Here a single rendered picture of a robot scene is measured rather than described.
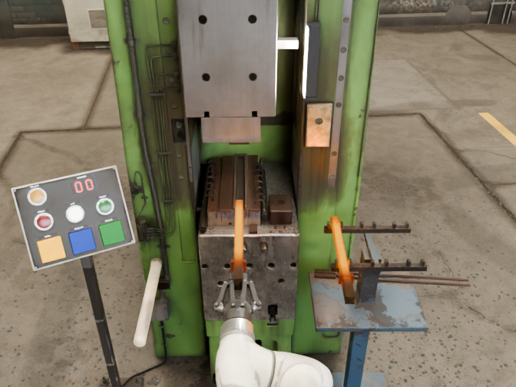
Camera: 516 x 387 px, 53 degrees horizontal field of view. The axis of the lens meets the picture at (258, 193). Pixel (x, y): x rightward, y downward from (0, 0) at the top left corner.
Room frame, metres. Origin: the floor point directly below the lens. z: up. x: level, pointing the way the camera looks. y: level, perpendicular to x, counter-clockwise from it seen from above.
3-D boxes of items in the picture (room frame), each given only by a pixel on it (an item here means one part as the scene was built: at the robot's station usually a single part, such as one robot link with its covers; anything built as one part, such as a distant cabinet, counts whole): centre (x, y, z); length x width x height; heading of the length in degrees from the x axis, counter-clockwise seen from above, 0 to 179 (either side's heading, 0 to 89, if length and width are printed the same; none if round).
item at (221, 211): (1.80, 0.10, 0.96); 0.42 x 0.20 x 0.09; 1
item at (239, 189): (1.80, 0.07, 0.99); 0.42 x 0.05 x 0.01; 1
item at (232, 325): (0.92, 0.05, 1.06); 0.09 x 0.06 x 0.09; 91
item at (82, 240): (1.38, 0.59, 1.01); 0.07 x 0.05 x 0.07; 116
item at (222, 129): (1.80, 0.10, 1.32); 0.42 x 0.20 x 0.10; 1
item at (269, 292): (1.81, 0.04, 0.69); 0.56 x 0.38 x 0.45; 1
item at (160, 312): (1.70, 0.45, 0.36); 0.09 x 0.07 x 0.12; 91
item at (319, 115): (1.73, -0.22, 1.27); 0.09 x 0.02 x 0.17; 91
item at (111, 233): (1.43, 0.50, 1.01); 0.07 x 0.05 x 0.07; 116
